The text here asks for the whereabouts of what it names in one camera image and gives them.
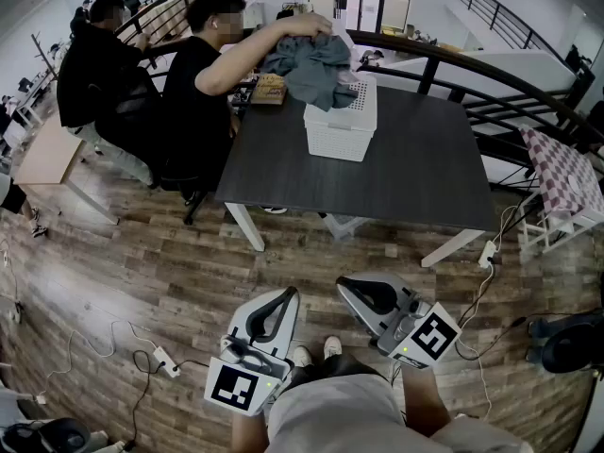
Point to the black office chair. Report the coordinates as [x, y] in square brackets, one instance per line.
[137, 102]

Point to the person's left forearm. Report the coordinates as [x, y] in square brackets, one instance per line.
[247, 434]

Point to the white plastic laundry basket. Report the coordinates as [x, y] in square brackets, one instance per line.
[337, 139]

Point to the checkered tablecloth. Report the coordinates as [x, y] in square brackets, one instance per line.
[557, 172]

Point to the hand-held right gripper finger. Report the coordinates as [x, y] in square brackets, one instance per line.
[365, 321]
[377, 279]

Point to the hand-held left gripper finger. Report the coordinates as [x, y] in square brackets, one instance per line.
[240, 321]
[288, 328]

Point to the person's white shoe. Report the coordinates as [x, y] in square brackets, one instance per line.
[302, 357]
[332, 347]

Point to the person's left white shoe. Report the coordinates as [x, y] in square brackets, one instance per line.
[302, 357]

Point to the dark grey garment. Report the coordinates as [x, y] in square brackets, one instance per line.
[316, 71]

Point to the person's white shirt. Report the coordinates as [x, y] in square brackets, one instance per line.
[340, 418]

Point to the yellow book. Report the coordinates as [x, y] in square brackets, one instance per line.
[268, 91]

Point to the person's right forearm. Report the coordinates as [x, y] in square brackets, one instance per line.
[422, 404]

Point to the light wooden table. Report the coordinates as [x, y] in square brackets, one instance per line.
[47, 158]

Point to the glass entrance door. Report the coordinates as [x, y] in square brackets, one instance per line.
[370, 3]

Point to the black round device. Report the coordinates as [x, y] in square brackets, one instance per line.
[571, 347]
[66, 437]

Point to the person's right white shoe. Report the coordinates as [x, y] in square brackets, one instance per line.
[332, 347]

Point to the white table leg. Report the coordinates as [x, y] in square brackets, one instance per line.
[247, 227]
[450, 248]

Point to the white power strip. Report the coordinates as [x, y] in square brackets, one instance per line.
[166, 361]
[487, 254]

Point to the person's black shorts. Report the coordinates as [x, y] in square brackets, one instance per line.
[330, 366]

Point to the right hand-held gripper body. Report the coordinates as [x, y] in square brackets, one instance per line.
[434, 335]

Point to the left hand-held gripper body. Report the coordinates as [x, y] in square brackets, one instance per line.
[231, 387]

